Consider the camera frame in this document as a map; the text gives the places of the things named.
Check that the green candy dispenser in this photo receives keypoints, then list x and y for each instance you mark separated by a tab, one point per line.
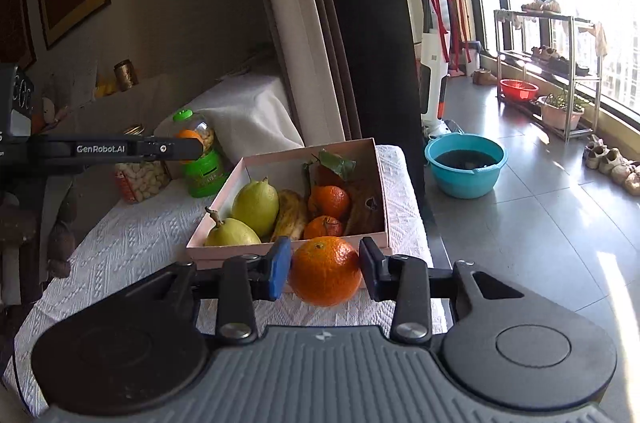
202	178

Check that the small orange with leaf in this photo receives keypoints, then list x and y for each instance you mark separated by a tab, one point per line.
327	179

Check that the gold cup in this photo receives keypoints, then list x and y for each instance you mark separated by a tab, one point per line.
125	75

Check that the red plastic basket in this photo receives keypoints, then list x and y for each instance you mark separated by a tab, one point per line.
519	90

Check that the round yellow-green pear with stem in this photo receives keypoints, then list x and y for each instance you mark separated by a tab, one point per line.
232	233

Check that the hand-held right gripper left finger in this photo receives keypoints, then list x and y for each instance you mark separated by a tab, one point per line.
279	270

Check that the blue plastic basin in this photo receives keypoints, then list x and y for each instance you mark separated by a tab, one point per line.
465	185

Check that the white upright floor cleaner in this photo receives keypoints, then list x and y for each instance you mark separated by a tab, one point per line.
432	68

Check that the white textured tablecloth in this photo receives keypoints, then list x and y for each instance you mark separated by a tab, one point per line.
125	243

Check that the metal shoe rack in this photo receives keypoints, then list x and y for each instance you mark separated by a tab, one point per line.
550	16

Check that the sofa with grey cover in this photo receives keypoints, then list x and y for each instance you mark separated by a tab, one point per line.
150	100

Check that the beige shoe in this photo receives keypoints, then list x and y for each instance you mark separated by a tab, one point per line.
602	158
627	178

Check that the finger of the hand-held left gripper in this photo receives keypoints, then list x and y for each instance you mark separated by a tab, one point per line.
170	149

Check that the tan shoe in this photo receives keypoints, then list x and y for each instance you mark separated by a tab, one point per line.
551	6
532	6

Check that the beige curtain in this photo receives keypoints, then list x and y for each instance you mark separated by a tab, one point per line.
300	28

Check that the chair with white cover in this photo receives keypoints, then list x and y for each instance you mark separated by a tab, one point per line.
250	113

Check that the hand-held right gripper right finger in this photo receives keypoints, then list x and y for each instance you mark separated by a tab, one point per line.
371	270

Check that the large orange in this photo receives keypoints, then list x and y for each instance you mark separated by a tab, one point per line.
332	201
325	273

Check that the yellow lemon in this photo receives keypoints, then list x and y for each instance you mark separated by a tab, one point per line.
255	208

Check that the person's left hand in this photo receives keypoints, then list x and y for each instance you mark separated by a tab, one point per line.
62	248

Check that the beige cloth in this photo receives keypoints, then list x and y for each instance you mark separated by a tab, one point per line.
600	40

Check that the pink cardboard box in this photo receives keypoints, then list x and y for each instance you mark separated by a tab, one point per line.
230	253

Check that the glass jar with gold lid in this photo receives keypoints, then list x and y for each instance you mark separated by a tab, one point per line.
140	183

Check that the dark curtain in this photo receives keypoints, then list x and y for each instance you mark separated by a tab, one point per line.
370	28

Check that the large curved brown banana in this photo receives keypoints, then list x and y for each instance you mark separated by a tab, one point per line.
290	215

